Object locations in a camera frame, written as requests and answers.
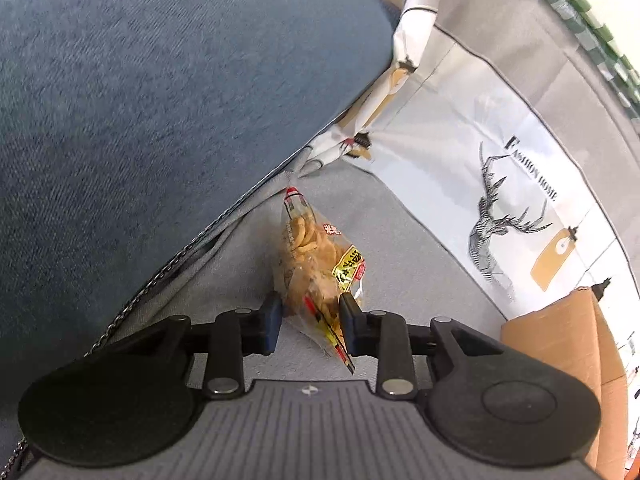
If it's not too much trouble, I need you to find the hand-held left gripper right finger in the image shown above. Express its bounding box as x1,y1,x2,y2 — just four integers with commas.
339,293,501,401

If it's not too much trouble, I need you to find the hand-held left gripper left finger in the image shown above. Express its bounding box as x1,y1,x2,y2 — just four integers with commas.
120,291,283,400

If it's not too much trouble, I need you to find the clear cracker snack packet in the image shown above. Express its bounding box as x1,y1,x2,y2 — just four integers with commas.
272,186,368,376

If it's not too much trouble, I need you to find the brown cardboard box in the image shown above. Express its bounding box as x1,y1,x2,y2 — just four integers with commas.
500,287,632,480

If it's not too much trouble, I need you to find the blue denim fabric bag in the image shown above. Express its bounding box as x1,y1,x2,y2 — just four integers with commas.
0,0,401,461

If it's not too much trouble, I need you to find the grey deer printed cloth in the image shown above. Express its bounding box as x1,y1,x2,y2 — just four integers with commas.
90,0,640,461

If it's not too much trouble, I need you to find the green checkered cloth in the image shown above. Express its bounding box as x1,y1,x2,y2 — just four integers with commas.
500,0,640,121

